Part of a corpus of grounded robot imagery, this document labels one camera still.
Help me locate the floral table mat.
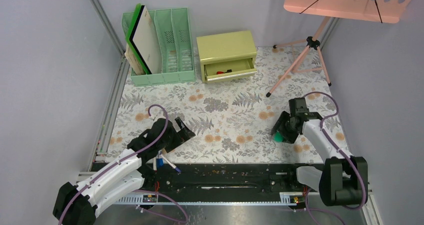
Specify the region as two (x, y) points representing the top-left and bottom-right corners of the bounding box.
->
(105, 47), (348, 163)

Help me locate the green Treehouse book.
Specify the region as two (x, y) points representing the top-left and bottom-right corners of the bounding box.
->
(124, 48), (141, 75)

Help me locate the white perforated board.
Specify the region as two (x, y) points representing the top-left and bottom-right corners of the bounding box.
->
(134, 5), (162, 74)

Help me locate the white red marker pen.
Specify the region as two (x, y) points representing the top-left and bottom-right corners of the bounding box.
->
(152, 157), (158, 172)

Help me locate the purple cartoon book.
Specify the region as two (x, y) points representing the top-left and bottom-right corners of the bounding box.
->
(124, 44), (145, 76)

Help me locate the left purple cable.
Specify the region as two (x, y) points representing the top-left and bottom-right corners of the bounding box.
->
(57, 104), (170, 225)

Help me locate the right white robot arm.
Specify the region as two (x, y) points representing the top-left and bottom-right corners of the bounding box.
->
(270, 97), (368, 209)

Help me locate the pink music stand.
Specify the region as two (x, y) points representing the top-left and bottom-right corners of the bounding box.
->
(266, 0), (411, 97)

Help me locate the mint green file organizer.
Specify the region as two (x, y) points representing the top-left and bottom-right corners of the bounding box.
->
(121, 7), (196, 87)

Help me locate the white blue marker pen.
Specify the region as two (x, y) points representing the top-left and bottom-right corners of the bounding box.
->
(160, 154), (182, 173)

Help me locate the yellow-green drawer cabinet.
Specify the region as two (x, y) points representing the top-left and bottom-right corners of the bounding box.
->
(196, 30), (258, 84)

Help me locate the aluminium rail frame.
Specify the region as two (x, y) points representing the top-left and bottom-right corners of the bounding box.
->
(77, 0), (130, 181)

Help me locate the green cube block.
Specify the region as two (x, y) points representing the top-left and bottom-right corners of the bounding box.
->
(272, 132), (285, 143)

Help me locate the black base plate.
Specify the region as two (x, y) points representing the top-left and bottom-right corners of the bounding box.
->
(91, 162), (355, 204)

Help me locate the green clip file folder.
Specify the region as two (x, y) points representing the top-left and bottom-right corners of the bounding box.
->
(125, 3), (152, 75)

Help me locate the red black stamp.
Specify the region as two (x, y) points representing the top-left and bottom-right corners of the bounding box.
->
(216, 69), (232, 75)

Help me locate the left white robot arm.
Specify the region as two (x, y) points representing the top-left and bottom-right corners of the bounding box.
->
(52, 117), (195, 225)

